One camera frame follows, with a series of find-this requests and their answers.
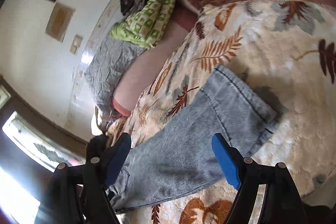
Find grey-blue denim pants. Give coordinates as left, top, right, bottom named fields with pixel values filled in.
left=106, top=64, right=279, bottom=214

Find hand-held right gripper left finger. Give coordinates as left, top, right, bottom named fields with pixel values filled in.
left=50, top=133, right=132, bottom=224

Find grey quilted blanket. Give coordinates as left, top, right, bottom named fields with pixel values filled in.
left=85, top=38, right=147, bottom=115

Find small picture frame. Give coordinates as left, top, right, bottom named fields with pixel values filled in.
left=45, top=2, right=75, bottom=42

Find green patterned blanket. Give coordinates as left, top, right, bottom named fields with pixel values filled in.
left=109, top=0, right=176, bottom=49

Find cream leaf print blanket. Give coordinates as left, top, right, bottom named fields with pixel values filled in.
left=105, top=0, right=336, bottom=224

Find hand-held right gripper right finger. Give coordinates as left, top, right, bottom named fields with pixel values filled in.
left=211, top=133, right=307, bottom=224

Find black jacket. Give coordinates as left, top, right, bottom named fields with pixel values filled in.
left=87, top=135, right=111, bottom=159

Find beige wall switch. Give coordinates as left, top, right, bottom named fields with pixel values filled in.
left=70, top=35, right=83, bottom=54

